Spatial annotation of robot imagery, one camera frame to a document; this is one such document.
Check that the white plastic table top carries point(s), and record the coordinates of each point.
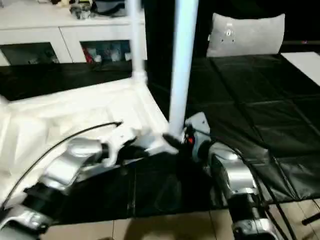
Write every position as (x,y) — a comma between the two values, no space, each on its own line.
(62,107)

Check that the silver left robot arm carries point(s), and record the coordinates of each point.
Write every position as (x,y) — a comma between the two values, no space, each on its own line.
(62,162)

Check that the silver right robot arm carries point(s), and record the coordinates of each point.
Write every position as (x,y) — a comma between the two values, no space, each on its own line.
(230,170)

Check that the black cabinet with gold label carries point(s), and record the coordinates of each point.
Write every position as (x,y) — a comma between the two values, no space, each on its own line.
(160,30)

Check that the grey cushion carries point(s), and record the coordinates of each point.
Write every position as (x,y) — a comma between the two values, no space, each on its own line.
(247,35)

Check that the white sideboard with glass doors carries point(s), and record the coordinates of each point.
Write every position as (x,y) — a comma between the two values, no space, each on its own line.
(50,30)

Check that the grey helmet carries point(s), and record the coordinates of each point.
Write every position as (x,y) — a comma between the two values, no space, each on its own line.
(112,7)

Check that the black stand leg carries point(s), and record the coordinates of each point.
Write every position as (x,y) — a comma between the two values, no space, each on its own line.
(311,219)

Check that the dark clutter pile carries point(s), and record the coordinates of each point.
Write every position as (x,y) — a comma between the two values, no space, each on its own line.
(81,11)

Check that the small yellow black box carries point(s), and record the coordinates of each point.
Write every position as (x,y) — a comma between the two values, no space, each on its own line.
(83,2)

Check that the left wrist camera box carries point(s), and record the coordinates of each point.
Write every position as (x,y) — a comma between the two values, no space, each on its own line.
(117,140)

